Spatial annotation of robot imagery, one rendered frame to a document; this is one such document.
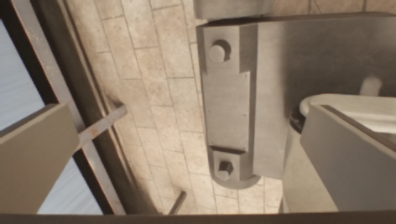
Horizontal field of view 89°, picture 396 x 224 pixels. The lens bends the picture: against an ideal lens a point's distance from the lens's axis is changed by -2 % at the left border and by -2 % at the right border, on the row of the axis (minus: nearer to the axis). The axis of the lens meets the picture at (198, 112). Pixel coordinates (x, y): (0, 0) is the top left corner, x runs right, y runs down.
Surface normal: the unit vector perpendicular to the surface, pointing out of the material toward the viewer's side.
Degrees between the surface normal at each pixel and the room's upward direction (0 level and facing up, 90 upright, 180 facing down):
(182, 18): 0
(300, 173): 90
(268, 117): 0
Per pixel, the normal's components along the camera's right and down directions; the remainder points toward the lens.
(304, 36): -0.38, 0.46
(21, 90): 0.91, 0.04
